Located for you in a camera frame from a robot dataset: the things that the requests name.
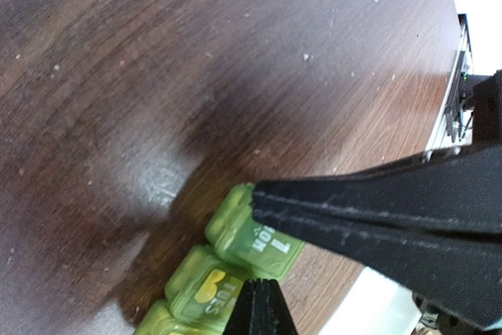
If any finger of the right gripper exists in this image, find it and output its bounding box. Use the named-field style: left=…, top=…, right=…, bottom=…
left=252, top=191, right=501, bottom=330
left=253, top=144, right=501, bottom=213

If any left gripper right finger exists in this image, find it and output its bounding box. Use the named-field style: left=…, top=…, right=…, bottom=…
left=256, top=279, right=298, bottom=335

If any aluminium front rail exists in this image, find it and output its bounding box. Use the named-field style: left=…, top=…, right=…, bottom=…
left=424, top=13, right=474, bottom=158

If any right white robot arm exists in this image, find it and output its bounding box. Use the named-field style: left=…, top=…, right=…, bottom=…
left=252, top=74, right=501, bottom=331

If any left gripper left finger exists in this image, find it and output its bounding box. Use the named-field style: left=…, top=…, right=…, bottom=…
left=223, top=280, right=259, bottom=335

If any green weekly pill organizer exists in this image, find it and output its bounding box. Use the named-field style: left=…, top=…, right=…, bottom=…
left=135, top=183, right=304, bottom=334

